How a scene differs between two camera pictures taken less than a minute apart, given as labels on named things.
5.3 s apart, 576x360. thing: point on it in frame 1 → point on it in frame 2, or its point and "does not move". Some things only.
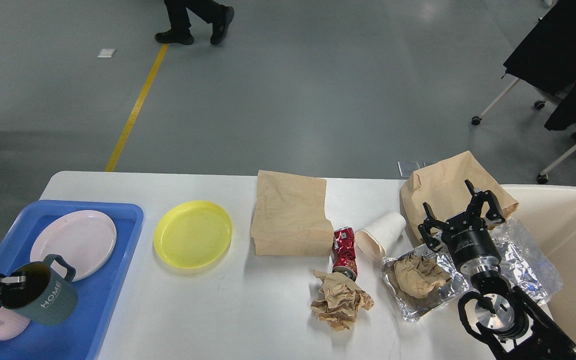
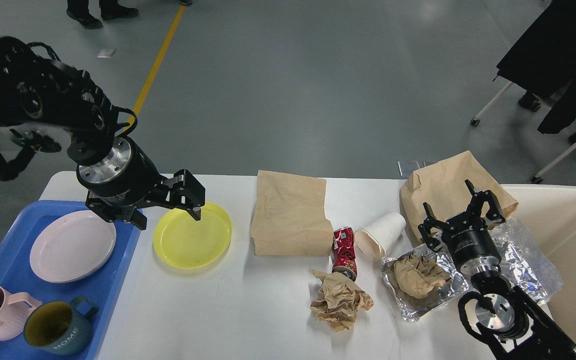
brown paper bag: (289, 216) does not move
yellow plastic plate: (192, 235) does not move
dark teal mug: (49, 299) → (59, 328)
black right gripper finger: (430, 220) does not move
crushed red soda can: (343, 255) does not move
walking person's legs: (221, 17) → (78, 10)
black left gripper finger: (6, 285) → (185, 193)
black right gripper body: (471, 245) does not move
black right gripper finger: (494, 212) does not move
